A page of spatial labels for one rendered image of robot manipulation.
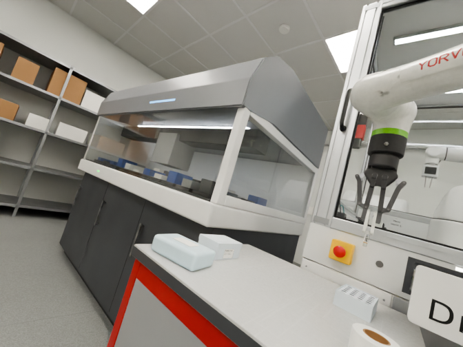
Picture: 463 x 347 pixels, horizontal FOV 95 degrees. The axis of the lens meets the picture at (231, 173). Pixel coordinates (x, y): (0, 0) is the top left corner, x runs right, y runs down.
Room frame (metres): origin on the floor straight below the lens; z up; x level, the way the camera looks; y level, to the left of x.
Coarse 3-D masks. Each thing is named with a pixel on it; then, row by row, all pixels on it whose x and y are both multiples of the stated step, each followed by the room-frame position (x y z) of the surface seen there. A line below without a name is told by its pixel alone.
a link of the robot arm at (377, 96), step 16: (416, 64) 0.44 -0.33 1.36; (432, 64) 0.41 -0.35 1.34; (448, 64) 0.39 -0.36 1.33; (368, 80) 0.52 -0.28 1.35; (384, 80) 0.49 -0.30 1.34; (400, 80) 0.46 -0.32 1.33; (416, 80) 0.44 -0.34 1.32; (432, 80) 0.42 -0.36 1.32; (448, 80) 0.41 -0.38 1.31; (352, 96) 0.57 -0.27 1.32; (368, 96) 0.53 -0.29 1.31; (384, 96) 0.50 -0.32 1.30; (400, 96) 0.48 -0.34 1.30; (416, 96) 0.47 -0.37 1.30; (368, 112) 0.57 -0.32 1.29; (384, 112) 0.56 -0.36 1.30
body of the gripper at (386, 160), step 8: (376, 160) 0.61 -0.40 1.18; (384, 160) 0.59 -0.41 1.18; (392, 160) 0.59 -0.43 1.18; (368, 168) 0.64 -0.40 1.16; (376, 168) 0.62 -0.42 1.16; (384, 168) 0.61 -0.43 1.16; (392, 168) 0.59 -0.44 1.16; (368, 176) 0.63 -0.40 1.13; (392, 176) 0.60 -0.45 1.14; (376, 184) 0.62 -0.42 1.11
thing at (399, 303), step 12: (312, 264) 0.87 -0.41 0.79; (324, 276) 0.84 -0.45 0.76; (336, 276) 0.81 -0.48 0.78; (348, 276) 0.79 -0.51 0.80; (360, 288) 0.76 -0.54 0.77; (372, 288) 0.74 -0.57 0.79; (384, 300) 0.72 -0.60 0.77; (396, 300) 0.70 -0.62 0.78; (408, 300) 0.69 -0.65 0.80; (432, 336) 0.64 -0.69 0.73
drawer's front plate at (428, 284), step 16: (416, 272) 0.43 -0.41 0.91; (432, 272) 0.42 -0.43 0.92; (416, 288) 0.43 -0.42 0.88; (432, 288) 0.42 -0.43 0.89; (448, 288) 0.40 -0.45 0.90; (416, 304) 0.43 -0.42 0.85; (448, 304) 0.40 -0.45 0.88; (416, 320) 0.42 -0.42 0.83; (432, 320) 0.41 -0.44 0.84; (448, 336) 0.40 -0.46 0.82
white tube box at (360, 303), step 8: (344, 288) 0.62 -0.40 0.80; (352, 288) 0.64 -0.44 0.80; (336, 296) 0.57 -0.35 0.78; (344, 296) 0.56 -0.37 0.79; (352, 296) 0.57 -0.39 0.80; (360, 296) 0.59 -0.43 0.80; (368, 296) 0.61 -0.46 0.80; (336, 304) 0.57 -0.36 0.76; (344, 304) 0.56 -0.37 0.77; (352, 304) 0.55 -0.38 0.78; (360, 304) 0.54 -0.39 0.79; (368, 304) 0.53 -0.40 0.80; (376, 304) 0.59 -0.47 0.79; (352, 312) 0.55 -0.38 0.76; (360, 312) 0.54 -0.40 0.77; (368, 312) 0.53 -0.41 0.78; (368, 320) 0.53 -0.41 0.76
